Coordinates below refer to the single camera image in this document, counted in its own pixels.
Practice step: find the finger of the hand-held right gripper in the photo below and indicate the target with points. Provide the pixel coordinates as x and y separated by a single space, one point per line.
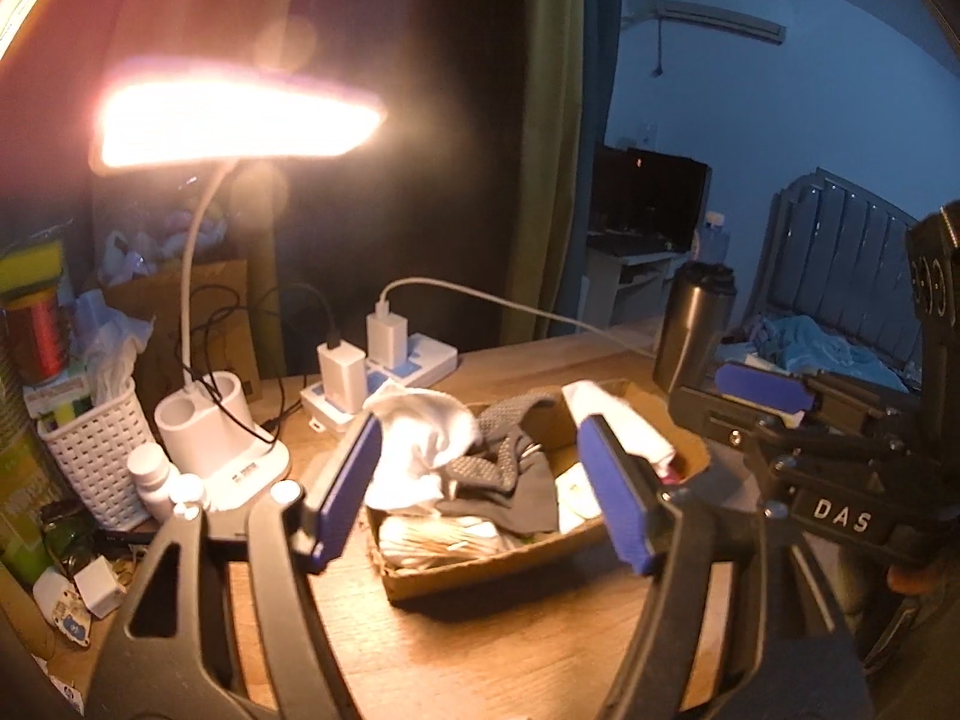
720 416
761 386

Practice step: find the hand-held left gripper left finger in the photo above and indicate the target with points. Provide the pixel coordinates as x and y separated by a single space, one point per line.
349 487

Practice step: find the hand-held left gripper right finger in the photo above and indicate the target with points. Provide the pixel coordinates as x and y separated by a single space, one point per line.
615 495

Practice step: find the white waffle towel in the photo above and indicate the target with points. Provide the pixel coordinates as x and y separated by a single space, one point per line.
630 420

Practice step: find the white fluffy towel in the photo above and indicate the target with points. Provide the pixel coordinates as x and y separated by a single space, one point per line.
420 442

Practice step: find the tissue packet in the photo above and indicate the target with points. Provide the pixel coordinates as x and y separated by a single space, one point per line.
435 540

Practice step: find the dark grey sock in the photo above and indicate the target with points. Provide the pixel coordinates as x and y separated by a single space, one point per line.
502 465

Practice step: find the cardboard box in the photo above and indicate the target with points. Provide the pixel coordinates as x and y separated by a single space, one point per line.
465 577

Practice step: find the blue blanket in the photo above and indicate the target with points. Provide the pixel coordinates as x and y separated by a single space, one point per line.
817 345

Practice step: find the steel tumbler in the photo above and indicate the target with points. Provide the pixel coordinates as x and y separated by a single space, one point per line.
694 330

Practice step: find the white desk lamp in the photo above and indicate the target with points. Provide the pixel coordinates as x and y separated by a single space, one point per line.
217 450

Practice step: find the white power strip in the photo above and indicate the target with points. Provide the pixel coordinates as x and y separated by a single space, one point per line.
424 360

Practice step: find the grey padded headboard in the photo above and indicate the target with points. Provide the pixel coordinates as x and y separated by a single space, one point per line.
840 255

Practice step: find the clear plastic bottle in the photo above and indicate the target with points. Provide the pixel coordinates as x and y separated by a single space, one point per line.
712 236

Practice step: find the small white pill bottle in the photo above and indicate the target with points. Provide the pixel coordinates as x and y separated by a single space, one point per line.
187 493

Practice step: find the white television stand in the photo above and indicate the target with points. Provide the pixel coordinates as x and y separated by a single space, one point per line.
626 277

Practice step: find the brown cardboard carton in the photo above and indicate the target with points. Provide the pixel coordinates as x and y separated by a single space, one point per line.
225 345

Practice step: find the large white pill bottle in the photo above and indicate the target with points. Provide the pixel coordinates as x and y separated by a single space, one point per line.
154 476

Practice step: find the black television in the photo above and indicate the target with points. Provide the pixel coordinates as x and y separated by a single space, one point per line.
652 199

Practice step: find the white woven plastic basket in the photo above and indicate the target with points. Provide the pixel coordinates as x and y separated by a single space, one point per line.
97 457

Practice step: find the loose white power adapter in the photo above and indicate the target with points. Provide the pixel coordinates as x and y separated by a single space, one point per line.
99 589

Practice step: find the white plastic bag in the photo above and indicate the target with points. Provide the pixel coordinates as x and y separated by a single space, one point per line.
112 337

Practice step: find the small patterned white case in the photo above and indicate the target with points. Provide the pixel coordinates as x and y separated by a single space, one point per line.
64 611

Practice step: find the green printed packet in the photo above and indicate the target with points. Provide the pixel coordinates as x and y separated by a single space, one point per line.
19 495

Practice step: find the green curtain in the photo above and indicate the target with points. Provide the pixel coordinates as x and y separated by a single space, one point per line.
544 127

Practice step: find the red can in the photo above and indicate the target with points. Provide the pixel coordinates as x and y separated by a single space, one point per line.
34 334

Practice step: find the white air conditioner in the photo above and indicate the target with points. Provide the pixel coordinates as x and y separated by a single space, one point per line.
712 19

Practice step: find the yellow green sponge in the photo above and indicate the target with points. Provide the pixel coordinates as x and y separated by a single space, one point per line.
30 262

